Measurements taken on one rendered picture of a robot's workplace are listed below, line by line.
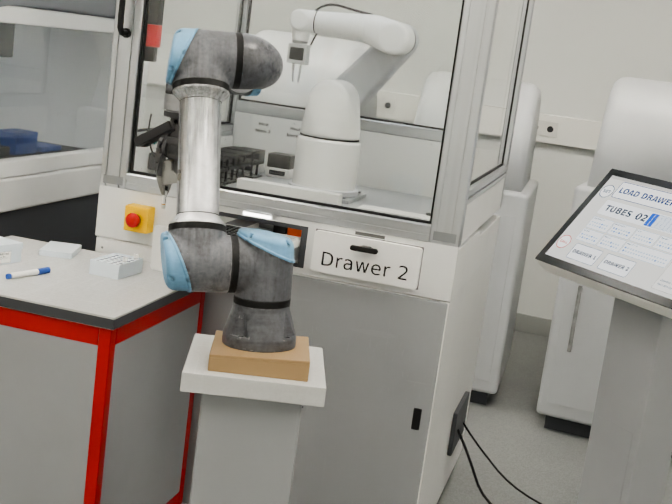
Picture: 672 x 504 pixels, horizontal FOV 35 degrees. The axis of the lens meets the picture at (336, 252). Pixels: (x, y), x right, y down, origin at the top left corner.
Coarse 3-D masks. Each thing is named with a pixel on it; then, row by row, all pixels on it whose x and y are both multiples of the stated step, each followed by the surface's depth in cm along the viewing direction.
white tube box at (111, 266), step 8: (104, 256) 278; (112, 256) 281; (120, 256) 281; (128, 256) 282; (96, 264) 272; (104, 264) 271; (112, 264) 270; (120, 264) 272; (128, 264) 274; (136, 264) 278; (96, 272) 272; (104, 272) 271; (112, 272) 271; (120, 272) 271; (128, 272) 275; (136, 272) 279
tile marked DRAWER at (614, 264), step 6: (606, 258) 248; (612, 258) 246; (618, 258) 245; (624, 258) 244; (600, 264) 248; (606, 264) 246; (612, 264) 245; (618, 264) 244; (624, 264) 243; (630, 264) 241; (606, 270) 245; (612, 270) 244; (618, 270) 242; (624, 270) 241; (630, 270) 240; (624, 276) 240
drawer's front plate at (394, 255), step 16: (320, 240) 282; (336, 240) 281; (352, 240) 280; (368, 240) 279; (320, 256) 283; (336, 256) 282; (352, 256) 280; (368, 256) 279; (384, 256) 278; (400, 256) 277; (416, 256) 276; (336, 272) 282; (352, 272) 281; (368, 272) 280; (400, 272) 278; (416, 272) 277
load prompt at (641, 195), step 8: (624, 184) 262; (632, 184) 260; (616, 192) 262; (624, 192) 260; (632, 192) 258; (640, 192) 256; (648, 192) 254; (656, 192) 252; (664, 192) 251; (624, 200) 258; (632, 200) 256; (640, 200) 254; (648, 200) 252; (656, 200) 251; (664, 200) 249; (656, 208) 249; (664, 208) 247
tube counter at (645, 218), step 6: (642, 210) 251; (636, 216) 251; (642, 216) 250; (648, 216) 248; (654, 216) 247; (660, 216) 246; (666, 216) 245; (630, 222) 251; (636, 222) 250; (642, 222) 248; (648, 222) 247; (654, 222) 246; (660, 222) 245; (666, 222) 243; (654, 228) 244; (660, 228) 243; (666, 228) 242
